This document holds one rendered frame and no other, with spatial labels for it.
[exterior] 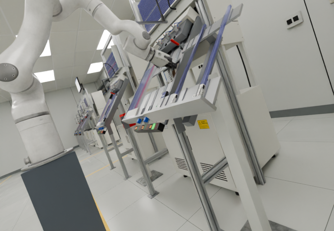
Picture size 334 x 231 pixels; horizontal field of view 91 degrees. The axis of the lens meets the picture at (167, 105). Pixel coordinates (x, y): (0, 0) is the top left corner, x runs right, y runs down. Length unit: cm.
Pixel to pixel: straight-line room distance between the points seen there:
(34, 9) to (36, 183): 70
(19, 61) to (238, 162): 95
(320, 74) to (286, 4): 87
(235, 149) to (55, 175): 72
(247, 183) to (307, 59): 189
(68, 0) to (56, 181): 82
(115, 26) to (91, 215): 88
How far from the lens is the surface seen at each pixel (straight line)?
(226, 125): 73
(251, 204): 90
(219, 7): 149
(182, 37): 117
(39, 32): 95
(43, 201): 84
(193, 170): 90
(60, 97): 971
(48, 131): 85
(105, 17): 100
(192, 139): 129
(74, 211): 86
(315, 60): 248
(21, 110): 86
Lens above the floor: 78
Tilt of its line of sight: 2 degrees down
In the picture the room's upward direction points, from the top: 20 degrees counter-clockwise
